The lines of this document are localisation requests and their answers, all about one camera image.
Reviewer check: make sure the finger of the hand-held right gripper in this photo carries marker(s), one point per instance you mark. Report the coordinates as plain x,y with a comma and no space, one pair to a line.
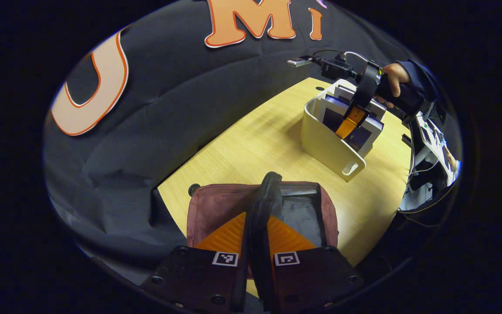
350,122

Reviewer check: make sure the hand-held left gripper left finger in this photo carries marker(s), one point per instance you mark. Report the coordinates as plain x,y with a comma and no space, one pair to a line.
194,279

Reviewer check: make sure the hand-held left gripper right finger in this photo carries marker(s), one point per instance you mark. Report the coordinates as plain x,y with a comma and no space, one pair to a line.
312,279

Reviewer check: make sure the blue cover book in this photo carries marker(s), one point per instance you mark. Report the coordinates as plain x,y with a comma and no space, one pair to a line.
360,137

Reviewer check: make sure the dark grey cover book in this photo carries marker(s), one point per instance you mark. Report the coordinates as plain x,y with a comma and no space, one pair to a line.
342,90

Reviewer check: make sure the cream plastic bookshelf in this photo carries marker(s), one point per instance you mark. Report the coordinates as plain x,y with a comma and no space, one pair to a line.
325,144

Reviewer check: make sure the maroon schoolbag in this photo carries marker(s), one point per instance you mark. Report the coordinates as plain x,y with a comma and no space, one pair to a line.
216,205

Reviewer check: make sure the black table edge clamp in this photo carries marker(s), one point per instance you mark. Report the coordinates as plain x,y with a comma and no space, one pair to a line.
406,139

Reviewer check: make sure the white background equipment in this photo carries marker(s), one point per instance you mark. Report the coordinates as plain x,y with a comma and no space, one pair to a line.
427,139

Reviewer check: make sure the black backdrop cloth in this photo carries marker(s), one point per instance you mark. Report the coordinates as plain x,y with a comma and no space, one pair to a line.
168,109

